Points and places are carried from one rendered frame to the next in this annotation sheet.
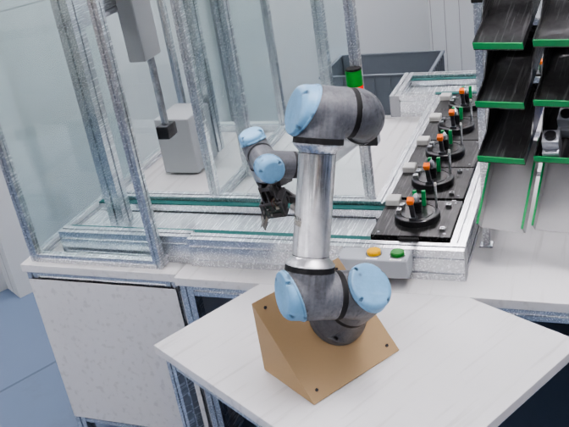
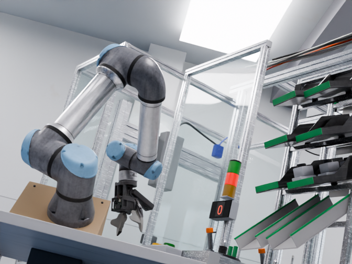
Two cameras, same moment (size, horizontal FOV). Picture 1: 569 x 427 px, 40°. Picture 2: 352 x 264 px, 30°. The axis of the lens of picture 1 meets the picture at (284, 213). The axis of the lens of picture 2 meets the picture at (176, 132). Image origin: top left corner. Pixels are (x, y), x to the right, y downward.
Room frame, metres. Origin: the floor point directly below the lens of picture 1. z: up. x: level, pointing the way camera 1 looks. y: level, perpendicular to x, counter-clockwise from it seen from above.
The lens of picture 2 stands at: (0.10, -1.50, 0.60)
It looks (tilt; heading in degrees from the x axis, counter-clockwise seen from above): 19 degrees up; 35
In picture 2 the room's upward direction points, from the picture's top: 14 degrees clockwise
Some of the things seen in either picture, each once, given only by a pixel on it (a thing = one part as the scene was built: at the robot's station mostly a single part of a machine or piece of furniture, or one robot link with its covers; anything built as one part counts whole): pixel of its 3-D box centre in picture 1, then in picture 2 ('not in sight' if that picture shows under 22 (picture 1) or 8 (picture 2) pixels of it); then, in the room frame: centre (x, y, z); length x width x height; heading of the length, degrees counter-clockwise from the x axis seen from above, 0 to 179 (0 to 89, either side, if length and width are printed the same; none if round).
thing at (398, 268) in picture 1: (374, 262); (155, 255); (2.00, -0.24, 0.93); 0.21 x 0.07 x 0.06; 66
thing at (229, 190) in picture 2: not in sight; (229, 191); (2.35, -0.28, 1.29); 0.05 x 0.05 x 0.05
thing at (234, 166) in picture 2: (354, 77); (233, 168); (2.35, -0.28, 1.39); 0.05 x 0.05 x 0.05
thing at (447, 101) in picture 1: (465, 96); not in sight; (3.06, -0.81, 1.01); 0.24 x 0.24 x 0.13; 66
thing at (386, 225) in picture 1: (417, 219); not in sight; (2.16, -0.40, 0.96); 0.24 x 0.24 x 0.02; 66
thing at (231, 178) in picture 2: not in sight; (231, 180); (2.35, -0.28, 1.34); 0.05 x 0.05 x 0.05
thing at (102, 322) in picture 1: (204, 271); not in sight; (3.01, 0.38, 0.43); 1.39 x 0.63 x 0.86; 156
